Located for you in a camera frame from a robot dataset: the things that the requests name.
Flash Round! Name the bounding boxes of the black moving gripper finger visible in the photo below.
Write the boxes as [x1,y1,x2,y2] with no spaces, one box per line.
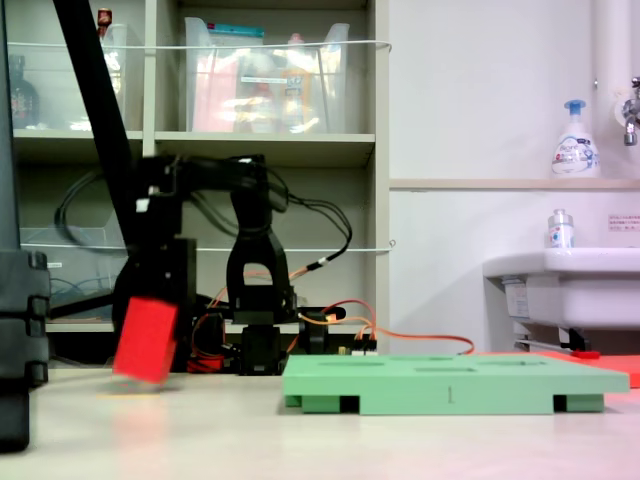
[111,264,139,346]

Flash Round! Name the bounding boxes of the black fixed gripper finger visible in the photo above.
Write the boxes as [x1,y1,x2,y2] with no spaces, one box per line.
[172,269,198,352]

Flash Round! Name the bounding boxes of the red square block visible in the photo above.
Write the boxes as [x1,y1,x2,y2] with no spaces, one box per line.
[111,296,180,385]

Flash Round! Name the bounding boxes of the orange foam block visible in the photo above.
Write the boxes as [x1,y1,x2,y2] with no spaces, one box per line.
[582,354,640,389]

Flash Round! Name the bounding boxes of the clear plastic file box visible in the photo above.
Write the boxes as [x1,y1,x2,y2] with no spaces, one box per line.
[19,209,139,321]

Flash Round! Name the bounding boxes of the red and black table clamp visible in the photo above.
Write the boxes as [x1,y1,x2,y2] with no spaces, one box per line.
[298,307,346,357]

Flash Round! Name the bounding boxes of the pink refill pouch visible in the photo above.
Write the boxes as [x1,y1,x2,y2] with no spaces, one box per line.
[192,54,239,134]

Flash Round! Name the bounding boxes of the beige shelf unit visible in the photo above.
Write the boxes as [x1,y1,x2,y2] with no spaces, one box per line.
[0,0,392,374]

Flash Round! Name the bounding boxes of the motor controller circuit board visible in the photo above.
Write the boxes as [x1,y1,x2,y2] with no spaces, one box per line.
[333,343,379,358]

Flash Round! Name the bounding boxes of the dark glass bottle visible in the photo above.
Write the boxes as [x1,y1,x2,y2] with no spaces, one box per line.
[7,54,41,130]

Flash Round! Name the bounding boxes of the bottle with orange label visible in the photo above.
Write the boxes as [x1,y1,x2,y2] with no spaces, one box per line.
[279,32,312,134]

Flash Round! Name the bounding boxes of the clear plastic storage bin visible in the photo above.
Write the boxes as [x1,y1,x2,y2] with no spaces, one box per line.
[183,16,351,135]
[7,22,129,132]

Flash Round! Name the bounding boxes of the teal flat package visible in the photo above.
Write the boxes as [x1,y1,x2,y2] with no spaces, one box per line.
[207,22,265,40]

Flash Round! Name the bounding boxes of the green shape sorting board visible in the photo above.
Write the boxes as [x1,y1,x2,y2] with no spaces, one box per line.
[281,353,631,417]

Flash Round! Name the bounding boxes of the orange foam mat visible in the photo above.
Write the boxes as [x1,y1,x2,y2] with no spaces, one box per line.
[469,349,601,361]

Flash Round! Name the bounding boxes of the small clear sanitizer bottle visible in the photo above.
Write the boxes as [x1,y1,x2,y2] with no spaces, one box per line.
[545,208,575,250]

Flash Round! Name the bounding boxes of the white sink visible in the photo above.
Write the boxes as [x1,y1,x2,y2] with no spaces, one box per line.
[482,247,640,351]

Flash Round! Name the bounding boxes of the white foam soap bottle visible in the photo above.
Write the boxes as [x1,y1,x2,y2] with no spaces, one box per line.
[551,98,601,180]

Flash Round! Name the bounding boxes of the white sign with red text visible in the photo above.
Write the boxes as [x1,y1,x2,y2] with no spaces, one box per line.
[607,213,640,233]

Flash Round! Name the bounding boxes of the metal faucet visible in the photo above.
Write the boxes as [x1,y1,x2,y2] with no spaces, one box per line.
[619,76,640,147]

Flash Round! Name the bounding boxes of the white cord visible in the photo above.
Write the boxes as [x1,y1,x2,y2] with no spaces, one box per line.
[19,239,397,254]
[7,39,394,52]

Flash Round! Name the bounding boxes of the thin black servo wires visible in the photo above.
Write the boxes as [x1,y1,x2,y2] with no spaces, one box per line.
[53,167,129,247]

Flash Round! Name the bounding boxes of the black camera tripod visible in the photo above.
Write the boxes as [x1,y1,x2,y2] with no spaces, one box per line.
[0,0,52,454]
[47,0,201,374]

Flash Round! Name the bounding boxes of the orange and black servo cable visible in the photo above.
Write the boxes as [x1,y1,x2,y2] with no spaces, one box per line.
[269,192,476,357]

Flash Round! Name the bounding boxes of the white wall pipe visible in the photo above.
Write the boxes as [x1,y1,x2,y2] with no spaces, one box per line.
[592,0,635,180]

